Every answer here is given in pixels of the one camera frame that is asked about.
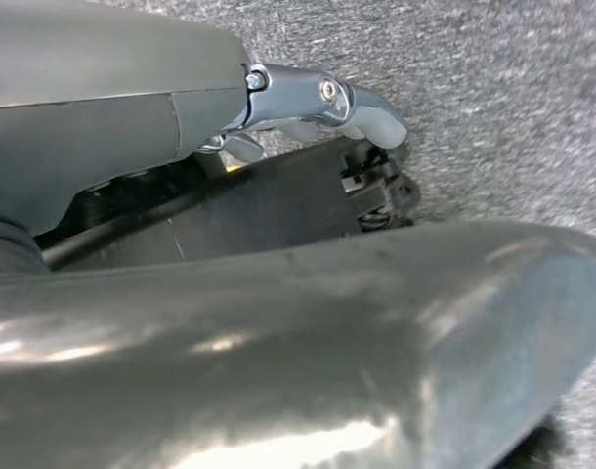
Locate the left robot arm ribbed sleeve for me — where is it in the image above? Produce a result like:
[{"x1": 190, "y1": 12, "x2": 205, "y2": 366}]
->
[{"x1": 0, "y1": 216, "x2": 49, "y2": 277}]

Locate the black robot foot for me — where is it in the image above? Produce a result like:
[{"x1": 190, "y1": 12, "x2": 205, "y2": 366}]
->
[{"x1": 36, "y1": 132, "x2": 422, "y2": 274}]

